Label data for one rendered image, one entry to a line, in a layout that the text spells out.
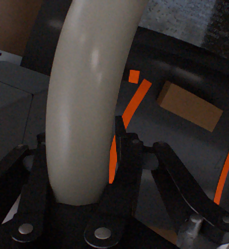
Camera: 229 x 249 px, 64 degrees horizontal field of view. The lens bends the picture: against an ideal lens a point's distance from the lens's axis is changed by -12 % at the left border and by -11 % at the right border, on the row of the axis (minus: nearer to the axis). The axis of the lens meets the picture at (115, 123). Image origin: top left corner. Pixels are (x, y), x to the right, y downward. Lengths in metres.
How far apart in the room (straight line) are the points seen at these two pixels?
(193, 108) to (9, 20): 1.07
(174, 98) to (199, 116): 0.15
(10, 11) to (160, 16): 0.96
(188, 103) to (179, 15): 0.60
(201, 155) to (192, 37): 0.87
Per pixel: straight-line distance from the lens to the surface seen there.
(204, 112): 0.99
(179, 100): 0.93
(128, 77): 0.96
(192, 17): 0.41
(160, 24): 0.43
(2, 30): 1.25
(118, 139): 0.16
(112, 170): 1.16
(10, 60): 1.18
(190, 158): 1.19
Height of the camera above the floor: 1.02
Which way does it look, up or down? 73 degrees down
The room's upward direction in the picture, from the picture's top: 171 degrees counter-clockwise
